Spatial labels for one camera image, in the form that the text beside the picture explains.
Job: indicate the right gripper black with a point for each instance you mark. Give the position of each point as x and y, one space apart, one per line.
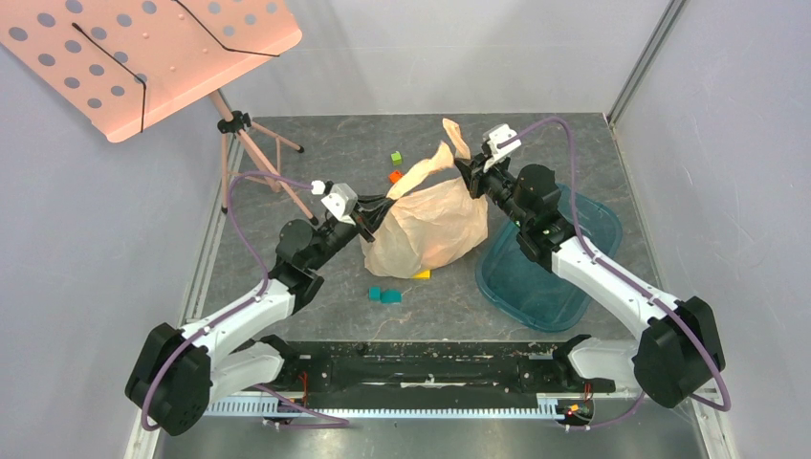
480 177

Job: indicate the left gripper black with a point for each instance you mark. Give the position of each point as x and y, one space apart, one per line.
371 216

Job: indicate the translucent orange plastic bag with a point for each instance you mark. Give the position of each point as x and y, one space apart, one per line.
428 227

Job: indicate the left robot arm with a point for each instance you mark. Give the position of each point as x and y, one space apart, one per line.
180 372

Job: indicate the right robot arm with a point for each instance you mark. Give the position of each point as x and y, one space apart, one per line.
676 352

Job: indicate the orange curved toy block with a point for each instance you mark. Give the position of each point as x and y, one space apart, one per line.
395 176

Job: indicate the green cube block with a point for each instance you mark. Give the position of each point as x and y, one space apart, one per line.
396 158

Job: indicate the teal cube block left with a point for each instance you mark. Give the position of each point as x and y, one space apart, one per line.
374 294

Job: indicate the teal cube block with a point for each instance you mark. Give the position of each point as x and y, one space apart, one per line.
391 297
374 294

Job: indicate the teal cube block right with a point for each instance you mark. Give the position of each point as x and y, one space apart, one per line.
391 297

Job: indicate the teal transparent plastic tray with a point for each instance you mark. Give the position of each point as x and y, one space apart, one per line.
526 292

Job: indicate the pink music stand tripod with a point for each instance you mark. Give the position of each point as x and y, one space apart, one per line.
236 125

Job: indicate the pink perforated music stand desk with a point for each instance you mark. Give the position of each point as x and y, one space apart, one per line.
126 65

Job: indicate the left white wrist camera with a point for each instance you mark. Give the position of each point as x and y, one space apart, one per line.
340 200

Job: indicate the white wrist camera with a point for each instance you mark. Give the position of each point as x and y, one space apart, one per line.
340 200
500 141

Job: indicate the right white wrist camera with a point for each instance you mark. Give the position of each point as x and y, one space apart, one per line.
500 141

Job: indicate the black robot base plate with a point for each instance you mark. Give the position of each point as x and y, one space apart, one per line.
323 366

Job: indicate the aluminium frame rail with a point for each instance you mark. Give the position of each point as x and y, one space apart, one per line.
176 406

